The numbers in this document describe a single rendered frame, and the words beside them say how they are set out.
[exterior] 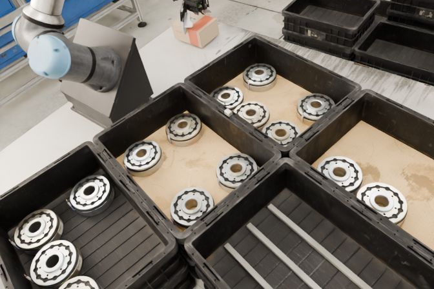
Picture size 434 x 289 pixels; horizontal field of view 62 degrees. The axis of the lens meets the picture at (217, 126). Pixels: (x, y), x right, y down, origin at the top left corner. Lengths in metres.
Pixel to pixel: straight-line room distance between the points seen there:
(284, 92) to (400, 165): 0.38
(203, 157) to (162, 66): 0.65
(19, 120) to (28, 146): 1.40
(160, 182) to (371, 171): 0.52
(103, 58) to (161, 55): 0.46
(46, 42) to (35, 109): 1.76
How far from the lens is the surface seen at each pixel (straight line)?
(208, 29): 1.57
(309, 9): 2.19
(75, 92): 1.36
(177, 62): 1.53
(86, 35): 1.37
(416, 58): 2.07
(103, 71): 1.18
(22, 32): 1.23
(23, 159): 1.41
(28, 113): 2.85
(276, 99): 1.10
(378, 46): 2.11
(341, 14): 2.14
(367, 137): 1.01
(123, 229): 0.91
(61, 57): 1.10
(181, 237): 0.74
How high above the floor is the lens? 1.58
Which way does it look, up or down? 46 degrees down
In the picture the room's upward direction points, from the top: 12 degrees counter-clockwise
